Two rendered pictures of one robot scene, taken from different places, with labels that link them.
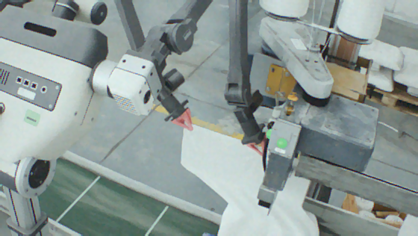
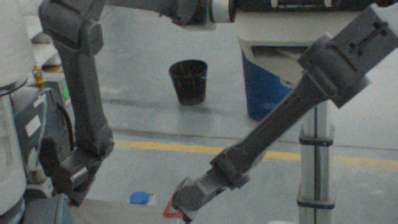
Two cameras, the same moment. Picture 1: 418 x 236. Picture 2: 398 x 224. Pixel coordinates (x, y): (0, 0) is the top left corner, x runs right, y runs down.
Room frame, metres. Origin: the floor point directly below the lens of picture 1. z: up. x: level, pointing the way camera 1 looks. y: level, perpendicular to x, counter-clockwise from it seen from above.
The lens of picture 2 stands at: (2.30, 0.17, 1.91)
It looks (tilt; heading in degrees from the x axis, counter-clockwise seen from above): 30 degrees down; 181
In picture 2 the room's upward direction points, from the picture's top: 7 degrees counter-clockwise
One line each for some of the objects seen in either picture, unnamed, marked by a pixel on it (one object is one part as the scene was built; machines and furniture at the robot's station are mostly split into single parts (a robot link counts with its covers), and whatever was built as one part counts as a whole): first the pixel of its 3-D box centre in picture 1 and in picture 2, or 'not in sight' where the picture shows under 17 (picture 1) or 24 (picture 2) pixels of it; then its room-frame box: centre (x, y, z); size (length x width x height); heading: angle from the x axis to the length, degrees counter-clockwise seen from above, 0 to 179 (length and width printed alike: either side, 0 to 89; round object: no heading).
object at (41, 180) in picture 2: (274, 128); (43, 192); (1.26, -0.24, 1.14); 0.05 x 0.04 x 0.16; 161
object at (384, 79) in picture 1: (364, 71); not in sight; (3.83, -1.52, 0.20); 0.67 x 0.44 x 0.15; 71
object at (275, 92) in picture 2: not in sight; (274, 68); (-0.91, 0.67, 0.32); 0.51 x 0.48 x 0.65; 161
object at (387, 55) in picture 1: (373, 50); not in sight; (3.83, -1.53, 0.44); 0.66 x 0.42 x 0.14; 67
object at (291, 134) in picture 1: (284, 138); (53, 91); (1.01, -0.23, 1.29); 0.08 x 0.05 x 0.09; 71
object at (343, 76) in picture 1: (329, 100); not in sight; (1.44, -0.47, 1.18); 0.34 x 0.25 x 0.31; 161
